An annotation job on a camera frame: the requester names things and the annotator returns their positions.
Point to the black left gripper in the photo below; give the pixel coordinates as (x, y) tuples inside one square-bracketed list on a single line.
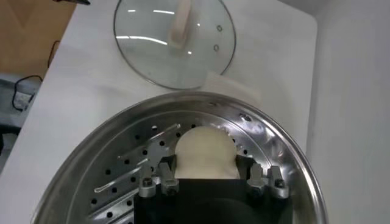
[(73, 2)]

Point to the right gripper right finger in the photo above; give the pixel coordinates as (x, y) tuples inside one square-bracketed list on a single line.
[(268, 182)]

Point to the white steamed baozi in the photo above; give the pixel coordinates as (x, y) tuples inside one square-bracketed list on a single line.
[(207, 152)]

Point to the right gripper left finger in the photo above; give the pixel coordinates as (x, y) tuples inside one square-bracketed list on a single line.
[(166, 179)]

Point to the steel steamer basket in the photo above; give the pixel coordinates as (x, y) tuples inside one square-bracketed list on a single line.
[(274, 146)]

